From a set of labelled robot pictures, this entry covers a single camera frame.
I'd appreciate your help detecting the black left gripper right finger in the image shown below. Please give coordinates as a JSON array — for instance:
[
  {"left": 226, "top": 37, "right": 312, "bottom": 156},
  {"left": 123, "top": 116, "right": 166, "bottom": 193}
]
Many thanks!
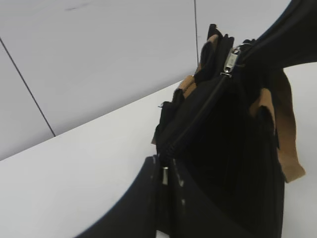
[{"left": 235, "top": 0, "right": 317, "bottom": 71}]

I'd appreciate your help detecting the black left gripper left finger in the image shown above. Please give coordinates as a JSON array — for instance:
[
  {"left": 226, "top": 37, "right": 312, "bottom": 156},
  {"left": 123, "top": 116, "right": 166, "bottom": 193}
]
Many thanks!
[{"left": 78, "top": 155, "right": 170, "bottom": 238}]

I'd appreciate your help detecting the black bag with tan handles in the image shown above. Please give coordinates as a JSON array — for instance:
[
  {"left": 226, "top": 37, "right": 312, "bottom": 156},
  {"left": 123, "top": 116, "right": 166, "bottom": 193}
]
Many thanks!
[{"left": 153, "top": 24, "right": 305, "bottom": 238}]

